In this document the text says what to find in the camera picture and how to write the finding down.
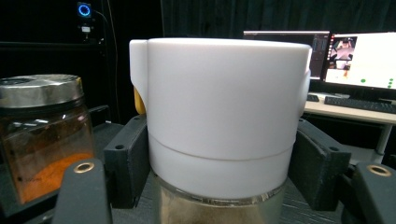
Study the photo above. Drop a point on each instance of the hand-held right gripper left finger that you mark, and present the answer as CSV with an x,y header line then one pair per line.
x,y
82,196

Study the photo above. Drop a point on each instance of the black keyboard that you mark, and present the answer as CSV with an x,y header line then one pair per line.
x,y
361,104

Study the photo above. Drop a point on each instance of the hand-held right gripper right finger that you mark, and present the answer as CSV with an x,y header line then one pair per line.
x,y
320,161

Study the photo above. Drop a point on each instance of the black two-tier shelf rack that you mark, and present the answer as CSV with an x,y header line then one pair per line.
x,y
295,210

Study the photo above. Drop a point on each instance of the bright-screen computer monitor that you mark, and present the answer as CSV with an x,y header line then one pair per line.
x,y
370,59

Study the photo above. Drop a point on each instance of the metal-lid spice jar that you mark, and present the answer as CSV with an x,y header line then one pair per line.
x,y
42,137

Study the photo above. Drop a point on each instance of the small black desk device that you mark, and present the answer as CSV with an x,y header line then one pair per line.
x,y
313,98

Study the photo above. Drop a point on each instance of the dark-screen computer monitor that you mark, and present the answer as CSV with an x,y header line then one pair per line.
x,y
306,43

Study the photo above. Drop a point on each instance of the white-lid jar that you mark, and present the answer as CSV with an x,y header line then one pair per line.
x,y
221,118

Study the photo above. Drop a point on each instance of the white desk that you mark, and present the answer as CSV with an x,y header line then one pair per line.
x,y
348,114

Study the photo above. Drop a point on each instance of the dark curtain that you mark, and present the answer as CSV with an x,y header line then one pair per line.
x,y
202,17

